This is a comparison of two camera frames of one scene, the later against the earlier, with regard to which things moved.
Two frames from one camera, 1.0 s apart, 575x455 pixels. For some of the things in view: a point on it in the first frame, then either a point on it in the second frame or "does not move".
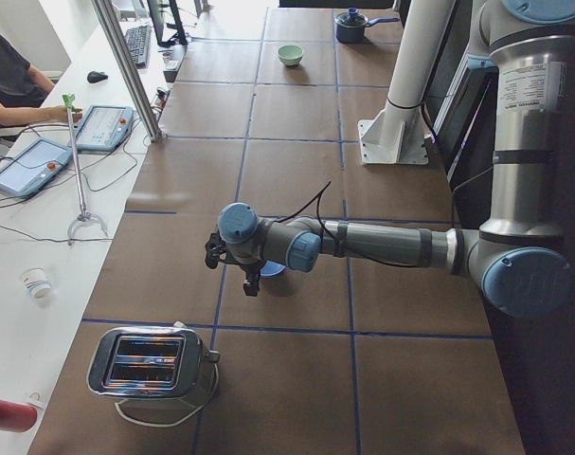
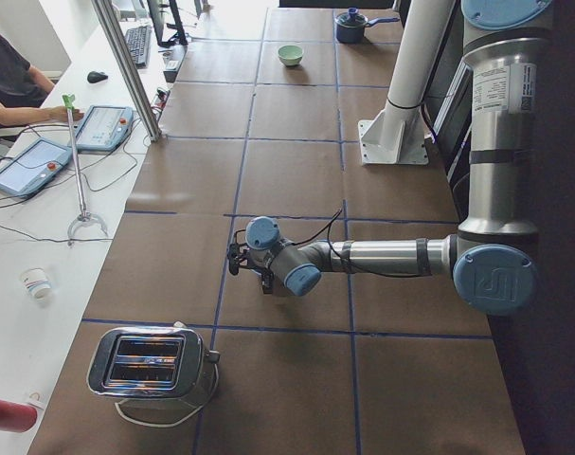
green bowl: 291,55 does not move
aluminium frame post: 127,68 does not move
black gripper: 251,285 to 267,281
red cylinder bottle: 3,415 does not move
